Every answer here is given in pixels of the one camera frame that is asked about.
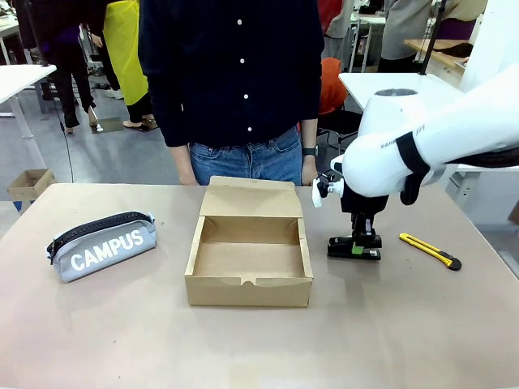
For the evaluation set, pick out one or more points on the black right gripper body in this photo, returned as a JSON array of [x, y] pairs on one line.
[[361, 203]]

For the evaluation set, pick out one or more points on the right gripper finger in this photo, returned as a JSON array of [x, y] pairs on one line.
[[357, 231], [371, 229]]

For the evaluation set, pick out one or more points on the yellow utility knife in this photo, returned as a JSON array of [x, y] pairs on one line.
[[425, 247]]

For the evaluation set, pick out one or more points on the grey CAMPUS pencil case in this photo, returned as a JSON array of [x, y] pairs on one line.
[[101, 255]]

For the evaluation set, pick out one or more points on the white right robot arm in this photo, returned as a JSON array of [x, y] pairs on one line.
[[385, 154]]

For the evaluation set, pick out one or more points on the person's right forearm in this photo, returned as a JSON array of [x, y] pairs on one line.
[[180, 158]]

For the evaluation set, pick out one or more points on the person's left forearm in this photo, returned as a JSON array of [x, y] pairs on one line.
[[309, 133]]

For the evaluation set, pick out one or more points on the open brown cardboard box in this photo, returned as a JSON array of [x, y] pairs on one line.
[[247, 291]]

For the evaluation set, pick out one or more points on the small cardboard box on floor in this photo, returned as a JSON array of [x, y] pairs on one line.
[[30, 184]]

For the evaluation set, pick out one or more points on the person's left hand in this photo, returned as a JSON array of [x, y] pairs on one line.
[[309, 170]]

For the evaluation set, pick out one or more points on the person's right hand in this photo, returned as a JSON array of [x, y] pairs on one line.
[[188, 178]]

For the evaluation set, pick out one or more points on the black wristwatch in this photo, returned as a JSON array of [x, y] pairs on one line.
[[310, 151]]

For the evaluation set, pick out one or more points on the white table with black pole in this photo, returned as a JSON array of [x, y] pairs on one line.
[[361, 87]]

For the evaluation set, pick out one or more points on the orange chair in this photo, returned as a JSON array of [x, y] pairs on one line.
[[332, 89]]

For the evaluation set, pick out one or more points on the wooden workbench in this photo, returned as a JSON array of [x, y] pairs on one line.
[[442, 50]]

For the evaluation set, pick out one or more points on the person in grey coat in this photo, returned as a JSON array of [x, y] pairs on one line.
[[401, 32]]

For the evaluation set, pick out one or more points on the black pole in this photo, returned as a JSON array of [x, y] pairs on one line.
[[429, 40]]

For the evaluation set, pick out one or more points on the person in navy shirt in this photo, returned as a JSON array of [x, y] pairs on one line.
[[231, 81]]

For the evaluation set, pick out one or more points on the white background desk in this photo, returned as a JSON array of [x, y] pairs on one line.
[[371, 20]]

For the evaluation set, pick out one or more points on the person in grey and red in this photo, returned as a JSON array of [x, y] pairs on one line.
[[338, 18]]

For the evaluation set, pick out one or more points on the person in purple top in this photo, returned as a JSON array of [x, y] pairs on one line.
[[458, 26]]

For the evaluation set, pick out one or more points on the white panel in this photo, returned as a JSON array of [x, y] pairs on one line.
[[490, 40]]

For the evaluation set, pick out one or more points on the person in yellow apron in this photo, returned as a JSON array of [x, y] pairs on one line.
[[125, 48]]

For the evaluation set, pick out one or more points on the person in black clothes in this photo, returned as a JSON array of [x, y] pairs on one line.
[[71, 61]]

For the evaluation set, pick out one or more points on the white table with grey legs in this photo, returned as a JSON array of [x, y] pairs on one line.
[[20, 79]]

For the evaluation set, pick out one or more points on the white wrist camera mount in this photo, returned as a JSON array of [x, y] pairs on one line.
[[317, 198]]

